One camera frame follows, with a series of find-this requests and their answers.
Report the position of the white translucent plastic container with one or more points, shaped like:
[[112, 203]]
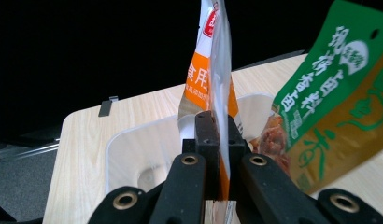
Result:
[[143, 146]]

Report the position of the orange and white packet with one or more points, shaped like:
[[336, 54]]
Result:
[[220, 77]]

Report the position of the green and gold snack packet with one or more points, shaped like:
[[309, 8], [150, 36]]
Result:
[[336, 109]]

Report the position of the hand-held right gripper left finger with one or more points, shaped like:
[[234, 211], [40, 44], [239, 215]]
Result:
[[208, 137]]

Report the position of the grey table clamp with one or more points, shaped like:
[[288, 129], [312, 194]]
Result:
[[106, 106]]

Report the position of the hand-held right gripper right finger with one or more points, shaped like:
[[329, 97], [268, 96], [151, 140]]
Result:
[[236, 137]]

